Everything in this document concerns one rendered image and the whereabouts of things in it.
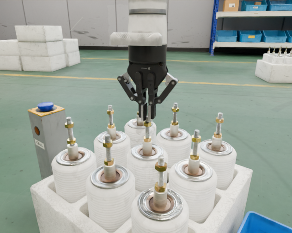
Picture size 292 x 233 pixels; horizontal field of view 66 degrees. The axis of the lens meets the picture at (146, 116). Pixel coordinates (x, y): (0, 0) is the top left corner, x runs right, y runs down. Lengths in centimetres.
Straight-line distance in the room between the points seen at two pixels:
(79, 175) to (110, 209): 11
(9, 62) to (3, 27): 396
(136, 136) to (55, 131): 22
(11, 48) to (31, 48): 30
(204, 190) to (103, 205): 19
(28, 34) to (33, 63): 33
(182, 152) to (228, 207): 17
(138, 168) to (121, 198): 9
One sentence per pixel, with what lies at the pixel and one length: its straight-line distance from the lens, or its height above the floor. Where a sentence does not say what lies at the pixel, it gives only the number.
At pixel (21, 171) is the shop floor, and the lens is 103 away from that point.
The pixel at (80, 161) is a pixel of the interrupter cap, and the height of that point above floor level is 25.
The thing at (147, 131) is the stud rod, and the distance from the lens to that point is 50.
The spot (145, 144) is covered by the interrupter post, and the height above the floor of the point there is 28.
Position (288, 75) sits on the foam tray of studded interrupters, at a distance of 268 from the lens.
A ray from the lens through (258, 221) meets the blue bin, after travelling 63.
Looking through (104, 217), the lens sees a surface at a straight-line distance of 47.
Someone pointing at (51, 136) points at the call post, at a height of 25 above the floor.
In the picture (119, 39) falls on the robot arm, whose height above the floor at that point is 50.
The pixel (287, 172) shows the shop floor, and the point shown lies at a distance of 105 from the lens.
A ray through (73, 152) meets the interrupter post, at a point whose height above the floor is 27.
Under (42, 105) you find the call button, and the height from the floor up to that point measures 33.
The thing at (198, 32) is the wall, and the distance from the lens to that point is 552.
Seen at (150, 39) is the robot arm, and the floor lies 50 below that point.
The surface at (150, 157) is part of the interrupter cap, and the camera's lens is 51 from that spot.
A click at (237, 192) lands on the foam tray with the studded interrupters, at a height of 18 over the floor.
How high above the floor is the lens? 52
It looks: 21 degrees down
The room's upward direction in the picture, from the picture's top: straight up
